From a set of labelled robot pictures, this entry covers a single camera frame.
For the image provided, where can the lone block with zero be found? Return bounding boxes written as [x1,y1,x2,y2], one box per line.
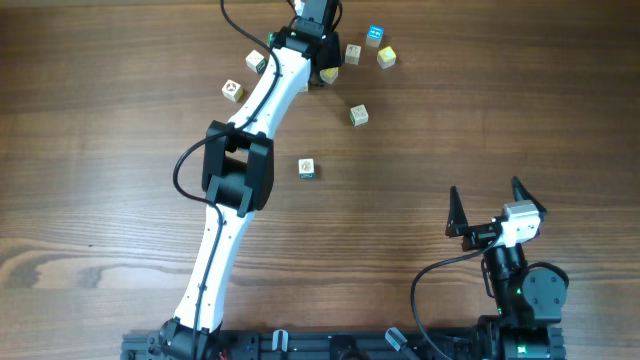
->
[350,104,369,126]

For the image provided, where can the plain block number two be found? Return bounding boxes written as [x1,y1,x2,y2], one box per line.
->
[344,44,361,65]

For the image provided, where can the yellow top block right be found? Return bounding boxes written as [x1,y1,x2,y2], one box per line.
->
[377,46,397,69]

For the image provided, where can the blue top block right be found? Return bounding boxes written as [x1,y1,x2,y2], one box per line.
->
[366,25,384,48]

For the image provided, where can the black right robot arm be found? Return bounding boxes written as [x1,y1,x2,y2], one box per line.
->
[445,177,569,360]

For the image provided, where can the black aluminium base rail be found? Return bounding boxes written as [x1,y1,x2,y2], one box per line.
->
[120,327,567,360]

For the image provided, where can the yellow top elephant block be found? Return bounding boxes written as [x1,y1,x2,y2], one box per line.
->
[319,67,339,84]

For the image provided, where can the white green W block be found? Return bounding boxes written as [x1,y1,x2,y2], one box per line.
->
[245,50,266,74]

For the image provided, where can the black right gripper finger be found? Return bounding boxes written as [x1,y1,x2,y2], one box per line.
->
[511,176,547,216]
[445,186,469,237]

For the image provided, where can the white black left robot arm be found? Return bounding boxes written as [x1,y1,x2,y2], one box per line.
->
[160,27,343,359]

